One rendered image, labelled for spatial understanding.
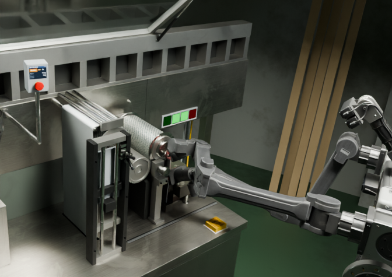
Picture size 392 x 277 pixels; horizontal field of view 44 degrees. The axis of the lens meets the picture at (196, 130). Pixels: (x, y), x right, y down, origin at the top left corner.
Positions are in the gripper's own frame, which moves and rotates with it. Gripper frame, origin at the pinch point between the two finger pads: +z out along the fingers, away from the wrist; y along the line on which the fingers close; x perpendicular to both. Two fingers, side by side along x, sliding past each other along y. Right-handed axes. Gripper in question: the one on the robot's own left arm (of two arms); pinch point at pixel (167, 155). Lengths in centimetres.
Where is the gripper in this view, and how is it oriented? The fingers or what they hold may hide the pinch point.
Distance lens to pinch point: 213.5
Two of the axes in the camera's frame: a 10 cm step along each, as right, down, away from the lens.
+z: -6.0, 2.7, 7.5
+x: -3.7, -9.3, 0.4
